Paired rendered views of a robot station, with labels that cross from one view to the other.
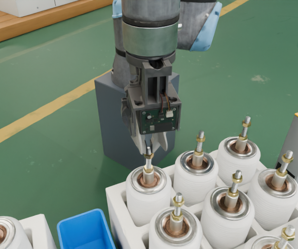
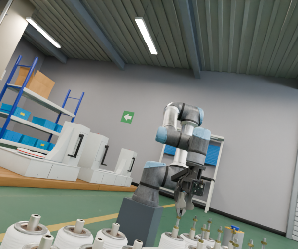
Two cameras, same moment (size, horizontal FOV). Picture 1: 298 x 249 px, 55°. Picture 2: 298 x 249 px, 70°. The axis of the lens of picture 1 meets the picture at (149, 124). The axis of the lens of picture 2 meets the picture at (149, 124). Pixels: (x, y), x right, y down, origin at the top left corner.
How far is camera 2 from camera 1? 0.66 m
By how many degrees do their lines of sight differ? 53
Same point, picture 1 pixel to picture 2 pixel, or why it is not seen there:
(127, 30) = (192, 153)
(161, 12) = (204, 150)
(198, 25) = not seen: hidden behind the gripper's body
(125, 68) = (145, 192)
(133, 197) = (170, 241)
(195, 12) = not seen: hidden behind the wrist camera
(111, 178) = not seen: outside the picture
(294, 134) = (226, 238)
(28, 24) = (28, 182)
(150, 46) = (200, 159)
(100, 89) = (126, 203)
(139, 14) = (199, 149)
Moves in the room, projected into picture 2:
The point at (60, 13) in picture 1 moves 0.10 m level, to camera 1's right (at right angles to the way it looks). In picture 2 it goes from (50, 183) to (59, 185)
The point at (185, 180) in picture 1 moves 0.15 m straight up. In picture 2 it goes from (189, 242) to (198, 205)
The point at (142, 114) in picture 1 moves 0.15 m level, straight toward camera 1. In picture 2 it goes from (193, 183) to (218, 189)
